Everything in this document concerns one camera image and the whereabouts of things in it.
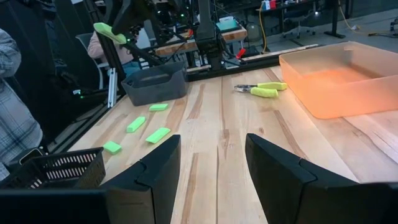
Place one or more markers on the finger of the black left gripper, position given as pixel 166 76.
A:
pixel 132 15

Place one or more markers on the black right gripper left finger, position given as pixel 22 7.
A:
pixel 155 186

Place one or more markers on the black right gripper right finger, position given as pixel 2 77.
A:
pixel 280 186

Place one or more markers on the green eraser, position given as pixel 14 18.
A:
pixel 109 32
pixel 136 124
pixel 112 147
pixel 158 107
pixel 158 135

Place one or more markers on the person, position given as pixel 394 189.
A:
pixel 15 124
pixel 102 49

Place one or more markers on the grey office chair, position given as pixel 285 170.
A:
pixel 85 40

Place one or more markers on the black perforated basket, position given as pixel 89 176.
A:
pixel 96 168

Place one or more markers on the silver aluminium extrusion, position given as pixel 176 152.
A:
pixel 112 90

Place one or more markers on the black tray left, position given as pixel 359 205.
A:
pixel 155 90

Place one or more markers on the teal box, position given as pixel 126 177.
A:
pixel 227 25

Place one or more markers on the wooden workbench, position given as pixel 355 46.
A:
pixel 233 35

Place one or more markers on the orange translucent plastic bin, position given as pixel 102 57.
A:
pixel 342 93

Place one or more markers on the red connector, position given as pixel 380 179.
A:
pixel 241 53

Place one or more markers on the black smartphone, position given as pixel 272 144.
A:
pixel 31 155

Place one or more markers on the black standing desk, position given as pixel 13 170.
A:
pixel 335 18

